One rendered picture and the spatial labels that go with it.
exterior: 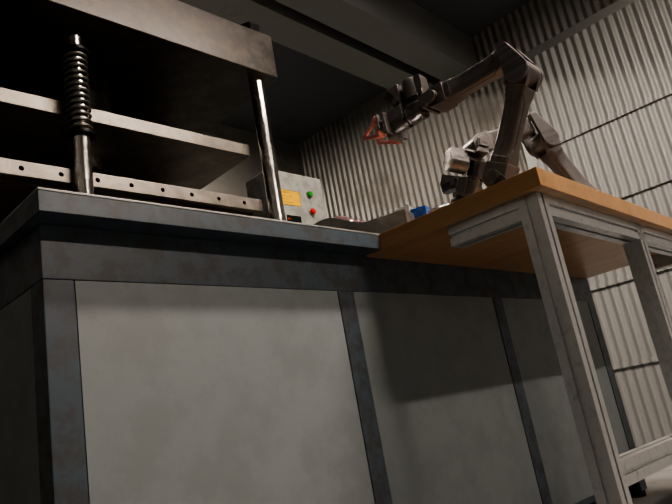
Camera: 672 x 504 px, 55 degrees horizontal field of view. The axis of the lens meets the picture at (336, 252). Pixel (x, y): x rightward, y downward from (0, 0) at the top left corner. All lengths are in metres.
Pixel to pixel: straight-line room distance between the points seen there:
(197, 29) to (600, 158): 2.43
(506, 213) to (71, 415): 0.88
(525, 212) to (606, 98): 2.83
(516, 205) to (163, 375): 0.75
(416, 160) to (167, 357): 3.80
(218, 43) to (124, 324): 1.70
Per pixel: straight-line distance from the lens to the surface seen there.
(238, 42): 2.72
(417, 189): 4.73
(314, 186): 2.87
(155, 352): 1.13
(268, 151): 2.58
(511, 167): 1.68
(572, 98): 4.22
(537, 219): 1.33
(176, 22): 2.57
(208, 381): 1.17
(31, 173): 2.12
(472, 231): 1.40
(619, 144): 4.04
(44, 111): 2.27
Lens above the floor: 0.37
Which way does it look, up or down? 16 degrees up
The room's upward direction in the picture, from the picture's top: 10 degrees counter-clockwise
